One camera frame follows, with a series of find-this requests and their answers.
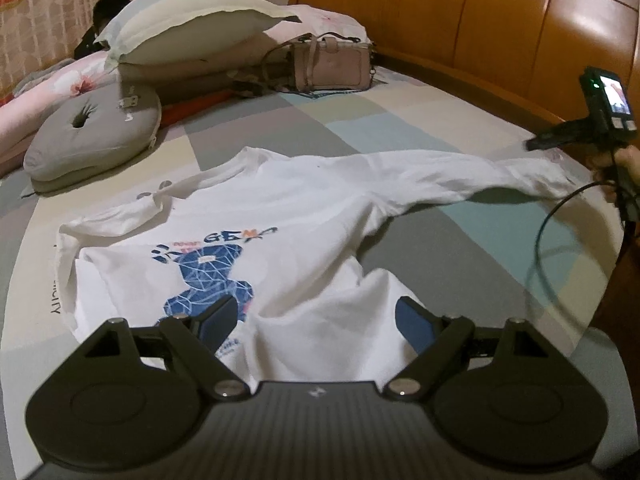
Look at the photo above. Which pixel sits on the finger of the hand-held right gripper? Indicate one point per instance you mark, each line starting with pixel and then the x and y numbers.
pixel 542 141

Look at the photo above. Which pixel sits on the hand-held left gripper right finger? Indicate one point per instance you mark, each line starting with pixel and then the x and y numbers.
pixel 411 324

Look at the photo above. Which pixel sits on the pink floral pillow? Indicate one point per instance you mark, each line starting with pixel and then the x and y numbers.
pixel 325 20

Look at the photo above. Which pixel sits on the pink floral quilt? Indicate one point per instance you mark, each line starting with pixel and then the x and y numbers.
pixel 50 85

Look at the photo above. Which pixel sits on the grey round cushion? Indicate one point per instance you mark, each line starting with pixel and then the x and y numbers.
pixel 100 130

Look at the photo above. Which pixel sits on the white printed long-sleeve shirt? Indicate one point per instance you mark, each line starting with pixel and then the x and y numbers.
pixel 300 220

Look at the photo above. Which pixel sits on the red cloth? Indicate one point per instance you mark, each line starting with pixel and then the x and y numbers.
pixel 195 105

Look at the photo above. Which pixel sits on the pink handbag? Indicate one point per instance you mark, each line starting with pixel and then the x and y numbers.
pixel 330 65

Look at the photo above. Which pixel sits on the beige pillow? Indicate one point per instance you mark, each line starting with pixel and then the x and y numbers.
pixel 200 72

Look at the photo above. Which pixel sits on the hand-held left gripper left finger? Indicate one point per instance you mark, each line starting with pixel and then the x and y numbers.
pixel 220 321

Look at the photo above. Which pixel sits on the black object by curtain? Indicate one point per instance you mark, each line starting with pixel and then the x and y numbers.
pixel 107 10

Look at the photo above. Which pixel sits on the patterned brown scarf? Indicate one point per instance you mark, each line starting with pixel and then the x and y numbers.
pixel 250 85

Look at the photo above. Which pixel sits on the wooden headboard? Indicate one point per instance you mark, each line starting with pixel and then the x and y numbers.
pixel 500 20

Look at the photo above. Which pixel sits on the grey blanket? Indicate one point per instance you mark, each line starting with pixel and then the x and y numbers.
pixel 30 80

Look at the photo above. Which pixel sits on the person's right hand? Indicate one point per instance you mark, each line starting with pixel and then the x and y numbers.
pixel 631 165

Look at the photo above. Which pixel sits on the cream pillow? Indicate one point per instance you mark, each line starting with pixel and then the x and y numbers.
pixel 190 30

